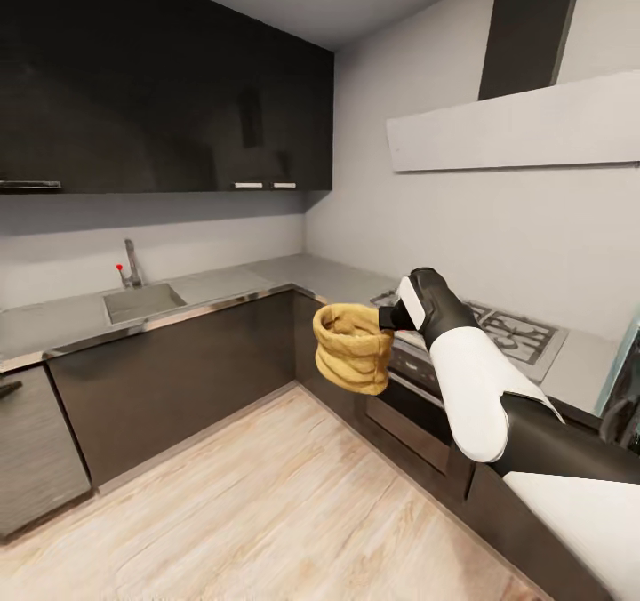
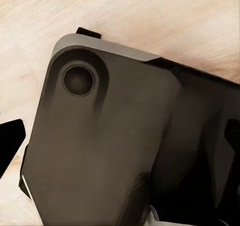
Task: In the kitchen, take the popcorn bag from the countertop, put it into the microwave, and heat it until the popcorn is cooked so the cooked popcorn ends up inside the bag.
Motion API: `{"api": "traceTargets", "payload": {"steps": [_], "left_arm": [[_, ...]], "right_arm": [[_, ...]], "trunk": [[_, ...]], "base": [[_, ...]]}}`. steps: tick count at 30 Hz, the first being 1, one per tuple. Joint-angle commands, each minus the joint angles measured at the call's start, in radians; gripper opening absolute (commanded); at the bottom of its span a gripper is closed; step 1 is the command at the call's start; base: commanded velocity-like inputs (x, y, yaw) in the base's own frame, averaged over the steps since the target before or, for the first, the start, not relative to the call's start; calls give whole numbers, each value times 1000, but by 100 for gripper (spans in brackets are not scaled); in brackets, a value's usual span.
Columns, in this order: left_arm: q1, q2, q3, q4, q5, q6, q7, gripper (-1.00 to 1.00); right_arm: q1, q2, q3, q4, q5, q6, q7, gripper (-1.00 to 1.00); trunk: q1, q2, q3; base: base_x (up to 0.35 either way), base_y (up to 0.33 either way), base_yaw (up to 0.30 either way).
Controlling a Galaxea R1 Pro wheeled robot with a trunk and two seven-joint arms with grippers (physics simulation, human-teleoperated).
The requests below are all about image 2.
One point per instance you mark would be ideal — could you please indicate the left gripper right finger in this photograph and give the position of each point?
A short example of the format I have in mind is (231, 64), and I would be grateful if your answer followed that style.
(232, 135)

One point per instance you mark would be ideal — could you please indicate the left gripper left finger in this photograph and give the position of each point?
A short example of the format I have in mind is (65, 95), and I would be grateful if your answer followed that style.
(12, 135)

